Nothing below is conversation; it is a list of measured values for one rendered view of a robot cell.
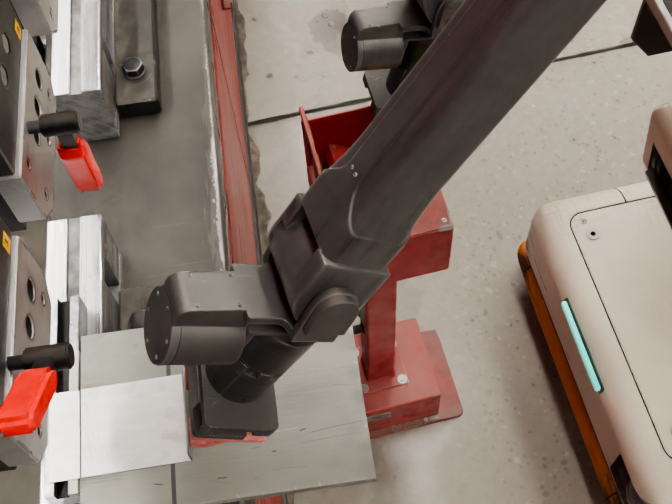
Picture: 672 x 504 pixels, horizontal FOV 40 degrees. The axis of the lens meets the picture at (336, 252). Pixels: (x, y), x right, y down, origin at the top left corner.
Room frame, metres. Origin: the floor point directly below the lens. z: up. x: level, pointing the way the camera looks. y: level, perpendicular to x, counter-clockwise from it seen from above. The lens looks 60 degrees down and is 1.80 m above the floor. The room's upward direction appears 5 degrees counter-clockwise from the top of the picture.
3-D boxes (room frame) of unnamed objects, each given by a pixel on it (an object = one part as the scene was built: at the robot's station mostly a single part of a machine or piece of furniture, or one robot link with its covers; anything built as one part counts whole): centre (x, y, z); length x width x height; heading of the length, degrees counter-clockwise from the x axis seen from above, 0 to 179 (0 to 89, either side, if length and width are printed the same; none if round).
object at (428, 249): (0.70, -0.06, 0.75); 0.20 x 0.16 x 0.18; 9
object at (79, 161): (0.46, 0.21, 1.20); 0.04 x 0.02 x 0.10; 93
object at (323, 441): (0.31, 0.12, 1.00); 0.26 x 0.18 x 0.01; 93
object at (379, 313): (0.70, -0.06, 0.39); 0.05 x 0.05 x 0.54; 9
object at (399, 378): (0.70, -0.06, 0.13); 0.10 x 0.10 x 0.01; 9
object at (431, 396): (0.70, -0.09, 0.06); 0.25 x 0.20 x 0.12; 99
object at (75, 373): (0.31, 0.26, 0.99); 0.14 x 0.01 x 0.03; 3
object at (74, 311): (0.34, 0.27, 0.99); 0.20 x 0.03 x 0.03; 3
